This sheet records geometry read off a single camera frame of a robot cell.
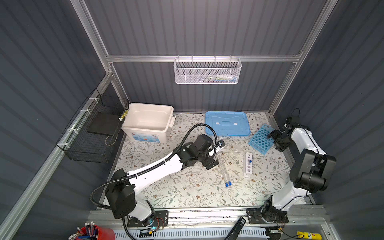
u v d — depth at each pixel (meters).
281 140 0.78
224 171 0.89
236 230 0.71
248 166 0.87
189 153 0.57
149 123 1.12
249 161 0.86
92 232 0.61
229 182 0.85
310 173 0.47
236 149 0.99
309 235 0.67
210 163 0.69
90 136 0.72
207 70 1.24
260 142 0.96
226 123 1.15
